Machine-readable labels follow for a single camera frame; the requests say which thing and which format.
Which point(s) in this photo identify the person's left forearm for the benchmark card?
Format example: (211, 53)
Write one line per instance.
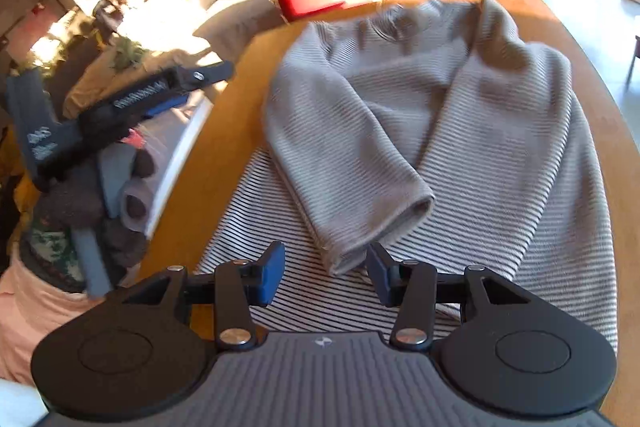
(47, 254)

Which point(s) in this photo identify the small green table plant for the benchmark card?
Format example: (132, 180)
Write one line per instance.
(127, 54)

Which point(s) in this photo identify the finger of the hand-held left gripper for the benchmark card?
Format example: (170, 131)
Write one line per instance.
(205, 74)
(162, 108)

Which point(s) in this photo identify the grey flat pillow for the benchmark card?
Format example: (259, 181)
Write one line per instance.
(240, 19)

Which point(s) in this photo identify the person's pink clothing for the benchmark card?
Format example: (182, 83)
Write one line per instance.
(30, 322)

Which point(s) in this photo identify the striped grey sweater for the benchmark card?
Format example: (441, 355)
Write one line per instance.
(450, 132)

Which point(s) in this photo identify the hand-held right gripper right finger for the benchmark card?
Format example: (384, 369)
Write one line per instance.
(379, 277)

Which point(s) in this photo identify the person's left hand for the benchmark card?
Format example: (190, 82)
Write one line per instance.
(62, 204)

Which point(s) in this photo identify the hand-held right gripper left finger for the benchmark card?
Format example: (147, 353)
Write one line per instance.
(271, 277)

